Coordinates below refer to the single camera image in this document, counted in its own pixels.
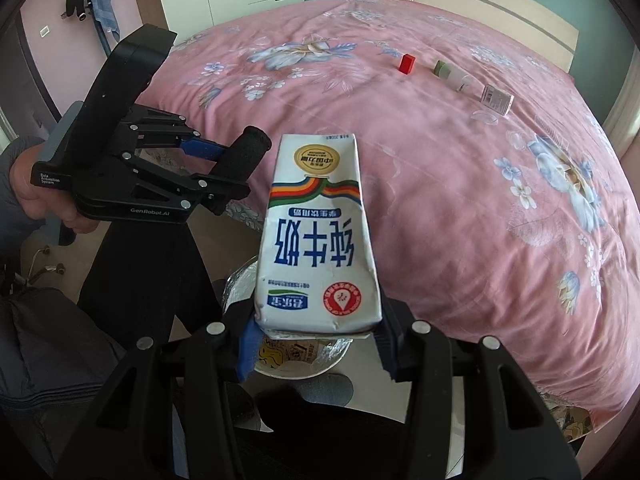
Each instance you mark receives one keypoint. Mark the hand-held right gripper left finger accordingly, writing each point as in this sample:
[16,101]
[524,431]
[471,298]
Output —
[247,352]

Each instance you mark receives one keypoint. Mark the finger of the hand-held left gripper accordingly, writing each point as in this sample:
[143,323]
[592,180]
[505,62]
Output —
[205,150]
[200,185]

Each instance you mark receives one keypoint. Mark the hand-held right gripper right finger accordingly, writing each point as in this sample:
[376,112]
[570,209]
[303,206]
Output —
[392,357]

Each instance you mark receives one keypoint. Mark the white trash bin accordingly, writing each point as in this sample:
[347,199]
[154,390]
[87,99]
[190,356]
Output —
[292,357]

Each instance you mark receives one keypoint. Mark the white milk carton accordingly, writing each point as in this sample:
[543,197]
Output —
[320,240]

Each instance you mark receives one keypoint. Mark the clear plastic bottle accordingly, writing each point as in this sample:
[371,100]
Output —
[462,82]

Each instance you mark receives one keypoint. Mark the small white box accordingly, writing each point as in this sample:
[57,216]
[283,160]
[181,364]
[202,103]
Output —
[496,98]

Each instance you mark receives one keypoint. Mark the person's left forearm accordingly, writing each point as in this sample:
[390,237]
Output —
[15,232]

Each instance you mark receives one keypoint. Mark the person's left hand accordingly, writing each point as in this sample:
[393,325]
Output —
[45,202]

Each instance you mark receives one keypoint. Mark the teal curved pole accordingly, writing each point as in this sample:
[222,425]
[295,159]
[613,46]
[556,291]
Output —
[104,40]

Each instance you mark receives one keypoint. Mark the person's black trousers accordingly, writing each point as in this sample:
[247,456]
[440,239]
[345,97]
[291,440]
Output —
[140,280]

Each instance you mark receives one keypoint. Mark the pink floral blanket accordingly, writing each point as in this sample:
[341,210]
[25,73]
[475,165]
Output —
[450,210]

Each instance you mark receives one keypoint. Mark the grey jacket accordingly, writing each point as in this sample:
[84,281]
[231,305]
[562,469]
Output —
[45,350]

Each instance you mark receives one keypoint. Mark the red block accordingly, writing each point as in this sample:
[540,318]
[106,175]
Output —
[406,62]

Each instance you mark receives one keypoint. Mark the clear plastic lid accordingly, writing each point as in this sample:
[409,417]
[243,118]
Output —
[485,117]

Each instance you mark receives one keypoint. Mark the cream bed headboard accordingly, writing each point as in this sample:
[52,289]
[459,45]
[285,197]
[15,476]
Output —
[475,0]

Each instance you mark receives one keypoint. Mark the white wall switch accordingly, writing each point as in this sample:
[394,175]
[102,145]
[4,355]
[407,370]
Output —
[45,30]

